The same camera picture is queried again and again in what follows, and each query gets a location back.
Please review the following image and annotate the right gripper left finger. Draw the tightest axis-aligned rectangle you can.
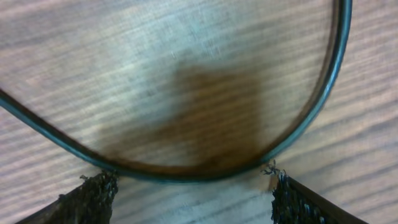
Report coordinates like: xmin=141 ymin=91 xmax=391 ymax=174
xmin=16 ymin=170 xmax=119 ymax=224

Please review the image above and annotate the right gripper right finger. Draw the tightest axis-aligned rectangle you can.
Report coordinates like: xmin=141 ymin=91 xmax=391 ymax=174
xmin=262 ymin=161 xmax=367 ymax=224

